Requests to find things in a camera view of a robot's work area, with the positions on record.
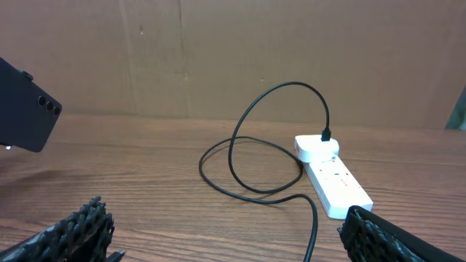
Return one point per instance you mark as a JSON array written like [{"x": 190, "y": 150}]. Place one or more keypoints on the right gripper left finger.
[{"x": 83, "y": 236}]

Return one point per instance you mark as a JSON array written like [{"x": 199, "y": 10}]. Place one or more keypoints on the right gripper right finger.
[{"x": 370, "y": 238}]

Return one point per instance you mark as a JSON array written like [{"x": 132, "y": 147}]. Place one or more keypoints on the Samsung Galaxy smartphone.
[{"x": 28, "y": 113}]

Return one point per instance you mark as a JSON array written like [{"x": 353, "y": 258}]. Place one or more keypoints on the white charger plug adapter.
[{"x": 310, "y": 148}]

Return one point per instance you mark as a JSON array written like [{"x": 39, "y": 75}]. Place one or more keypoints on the white power strip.
[{"x": 337, "y": 188}]

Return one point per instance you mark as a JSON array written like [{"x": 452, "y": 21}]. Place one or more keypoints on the cardboard backdrop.
[{"x": 377, "y": 63}]

